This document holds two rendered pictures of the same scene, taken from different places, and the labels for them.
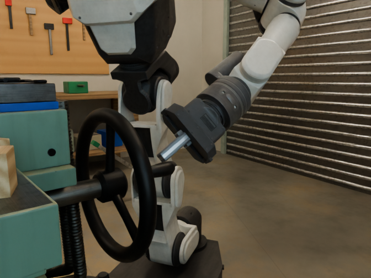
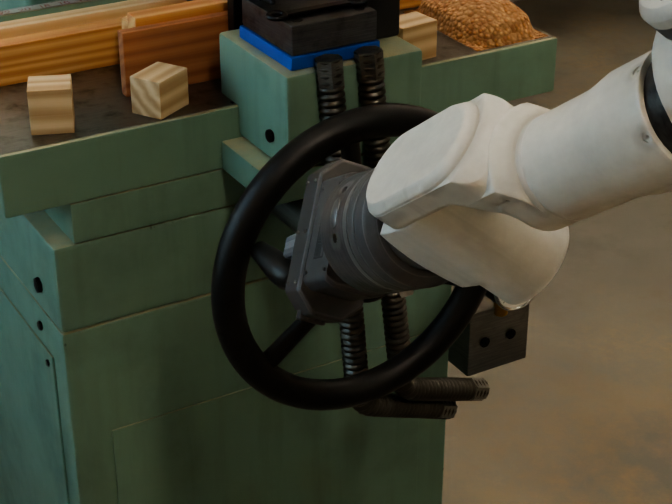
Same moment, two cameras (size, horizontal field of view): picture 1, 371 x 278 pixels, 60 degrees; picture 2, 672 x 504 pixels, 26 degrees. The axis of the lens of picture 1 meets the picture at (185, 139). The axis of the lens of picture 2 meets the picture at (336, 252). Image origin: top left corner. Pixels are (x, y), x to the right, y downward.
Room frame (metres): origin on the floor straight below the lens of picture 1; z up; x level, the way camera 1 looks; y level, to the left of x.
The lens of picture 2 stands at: (0.74, -0.96, 1.42)
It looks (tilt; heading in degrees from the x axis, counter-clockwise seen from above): 28 degrees down; 100
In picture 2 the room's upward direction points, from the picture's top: straight up
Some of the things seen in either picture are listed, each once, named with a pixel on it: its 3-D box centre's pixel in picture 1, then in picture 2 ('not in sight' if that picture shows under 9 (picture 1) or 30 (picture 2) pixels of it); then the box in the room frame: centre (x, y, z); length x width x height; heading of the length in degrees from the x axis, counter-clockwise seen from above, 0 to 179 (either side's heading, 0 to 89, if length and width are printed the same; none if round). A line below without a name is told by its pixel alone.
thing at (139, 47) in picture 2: not in sight; (236, 42); (0.43, 0.34, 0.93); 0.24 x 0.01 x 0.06; 40
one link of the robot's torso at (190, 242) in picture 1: (171, 241); not in sight; (1.34, 0.06, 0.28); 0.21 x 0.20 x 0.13; 160
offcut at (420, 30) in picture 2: not in sight; (409, 38); (0.58, 0.41, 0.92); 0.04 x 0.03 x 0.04; 46
